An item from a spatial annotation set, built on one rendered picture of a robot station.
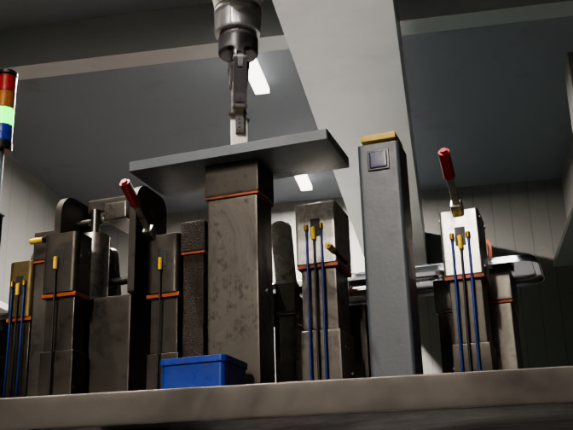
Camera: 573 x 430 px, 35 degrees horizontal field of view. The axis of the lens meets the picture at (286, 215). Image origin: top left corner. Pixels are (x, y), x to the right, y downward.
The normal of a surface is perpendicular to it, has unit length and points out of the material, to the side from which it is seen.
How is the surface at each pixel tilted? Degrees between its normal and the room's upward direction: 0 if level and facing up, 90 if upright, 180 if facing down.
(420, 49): 180
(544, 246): 90
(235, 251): 90
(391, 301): 90
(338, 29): 180
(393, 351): 90
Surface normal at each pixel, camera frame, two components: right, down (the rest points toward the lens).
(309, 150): 0.03, 0.94
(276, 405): -0.18, -0.32
